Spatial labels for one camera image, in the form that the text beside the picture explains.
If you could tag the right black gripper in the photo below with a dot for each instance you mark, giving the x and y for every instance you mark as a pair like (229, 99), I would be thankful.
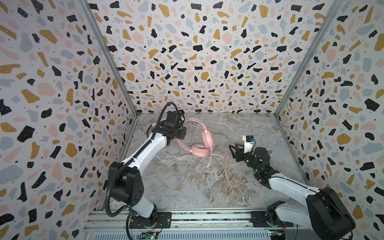
(241, 153)

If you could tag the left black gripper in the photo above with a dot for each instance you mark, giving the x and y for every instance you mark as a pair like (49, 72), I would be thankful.
(182, 134)

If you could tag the white black headphones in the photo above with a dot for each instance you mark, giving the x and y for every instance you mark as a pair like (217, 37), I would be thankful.
(153, 127)

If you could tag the pink headphones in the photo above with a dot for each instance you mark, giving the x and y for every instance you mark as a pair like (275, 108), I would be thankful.
(200, 151)

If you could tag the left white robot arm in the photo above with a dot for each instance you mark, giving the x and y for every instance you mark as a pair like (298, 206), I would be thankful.
(125, 189)

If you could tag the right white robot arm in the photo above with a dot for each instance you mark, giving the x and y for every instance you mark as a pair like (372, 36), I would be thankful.
(319, 210)

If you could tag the green circuit board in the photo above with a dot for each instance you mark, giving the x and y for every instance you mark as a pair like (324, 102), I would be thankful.
(148, 236)

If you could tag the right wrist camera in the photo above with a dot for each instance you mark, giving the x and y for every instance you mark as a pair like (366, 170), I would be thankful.
(249, 143)

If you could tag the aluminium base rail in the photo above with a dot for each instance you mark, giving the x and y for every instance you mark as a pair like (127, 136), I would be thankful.
(195, 224)

